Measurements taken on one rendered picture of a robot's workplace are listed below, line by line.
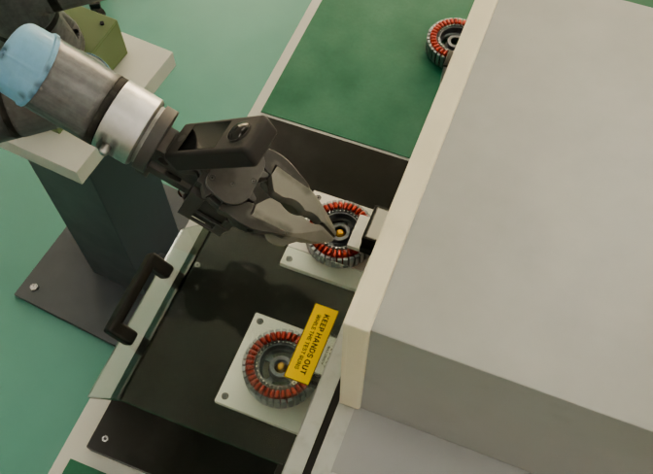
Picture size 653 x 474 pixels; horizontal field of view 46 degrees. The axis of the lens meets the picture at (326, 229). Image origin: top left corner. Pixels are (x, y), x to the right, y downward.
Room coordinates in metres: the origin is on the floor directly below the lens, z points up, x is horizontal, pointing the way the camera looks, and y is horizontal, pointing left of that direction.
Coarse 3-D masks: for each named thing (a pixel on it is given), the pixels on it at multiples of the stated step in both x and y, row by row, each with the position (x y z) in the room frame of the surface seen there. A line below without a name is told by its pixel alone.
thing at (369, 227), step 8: (376, 208) 0.61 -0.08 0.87; (384, 208) 0.61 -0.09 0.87; (360, 216) 0.62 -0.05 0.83; (376, 216) 0.60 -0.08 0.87; (384, 216) 0.60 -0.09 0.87; (360, 224) 0.61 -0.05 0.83; (368, 224) 0.58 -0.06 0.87; (376, 224) 0.58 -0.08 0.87; (352, 232) 0.59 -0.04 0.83; (360, 232) 0.59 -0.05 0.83; (368, 232) 0.57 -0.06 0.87; (376, 232) 0.57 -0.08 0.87; (352, 240) 0.58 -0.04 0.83; (360, 240) 0.58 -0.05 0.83; (368, 240) 0.56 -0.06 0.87; (376, 240) 0.56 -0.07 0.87; (352, 248) 0.57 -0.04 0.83; (360, 248) 0.56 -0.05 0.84; (368, 248) 0.55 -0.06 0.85
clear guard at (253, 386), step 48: (192, 240) 0.46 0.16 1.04; (240, 240) 0.45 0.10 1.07; (192, 288) 0.38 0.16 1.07; (240, 288) 0.38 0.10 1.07; (288, 288) 0.38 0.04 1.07; (336, 288) 0.38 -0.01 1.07; (144, 336) 0.33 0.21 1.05; (192, 336) 0.32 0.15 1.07; (240, 336) 0.32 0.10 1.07; (288, 336) 0.32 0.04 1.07; (336, 336) 0.32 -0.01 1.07; (96, 384) 0.29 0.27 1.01; (144, 384) 0.27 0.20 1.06; (192, 384) 0.27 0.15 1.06; (240, 384) 0.27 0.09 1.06; (288, 384) 0.27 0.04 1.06; (240, 432) 0.22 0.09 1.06; (288, 432) 0.22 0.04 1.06
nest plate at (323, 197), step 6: (318, 192) 0.70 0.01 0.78; (318, 198) 0.69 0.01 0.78; (324, 198) 0.69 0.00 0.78; (330, 198) 0.69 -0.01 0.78; (336, 198) 0.69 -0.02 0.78; (366, 210) 0.66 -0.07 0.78; (372, 210) 0.66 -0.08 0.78; (336, 222) 0.64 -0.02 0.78; (342, 222) 0.64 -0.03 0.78; (294, 246) 0.59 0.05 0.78; (300, 246) 0.59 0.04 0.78; (306, 252) 0.58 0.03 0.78; (366, 258) 0.57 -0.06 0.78; (354, 264) 0.56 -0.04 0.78; (360, 264) 0.56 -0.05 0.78; (360, 270) 0.55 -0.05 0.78
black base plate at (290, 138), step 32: (288, 128) 0.84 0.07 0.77; (320, 160) 0.77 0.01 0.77; (352, 160) 0.77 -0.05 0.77; (384, 160) 0.77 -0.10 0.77; (256, 192) 0.71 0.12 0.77; (352, 192) 0.71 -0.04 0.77; (384, 192) 0.71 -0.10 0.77; (128, 416) 0.32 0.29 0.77; (96, 448) 0.27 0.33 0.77; (128, 448) 0.27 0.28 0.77; (160, 448) 0.27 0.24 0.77; (192, 448) 0.27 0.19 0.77; (224, 448) 0.27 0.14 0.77
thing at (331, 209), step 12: (324, 204) 0.65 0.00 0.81; (336, 204) 0.65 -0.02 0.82; (348, 204) 0.66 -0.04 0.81; (336, 216) 0.64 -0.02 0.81; (348, 216) 0.63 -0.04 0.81; (336, 228) 0.61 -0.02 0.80; (348, 228) 0.61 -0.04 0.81; (336, 240) 0.59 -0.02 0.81; (348, 240) 0.60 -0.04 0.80; (312, 252) 0.57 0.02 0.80; (324, 252) 0.56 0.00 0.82; (336, 252) 0.56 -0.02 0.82; (348, 252) 0.56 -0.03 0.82; (348, 264) 0.56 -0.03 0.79
